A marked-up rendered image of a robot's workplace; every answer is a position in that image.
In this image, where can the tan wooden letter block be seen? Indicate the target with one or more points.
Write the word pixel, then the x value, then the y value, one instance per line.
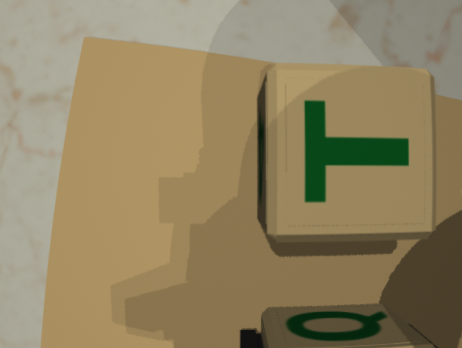
pixel 346 153
pixel 354 326

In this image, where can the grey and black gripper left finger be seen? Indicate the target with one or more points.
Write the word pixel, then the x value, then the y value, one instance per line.
pixel 249 339

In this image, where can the tan mat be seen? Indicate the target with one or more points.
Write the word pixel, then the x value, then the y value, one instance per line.
pixel 155 239

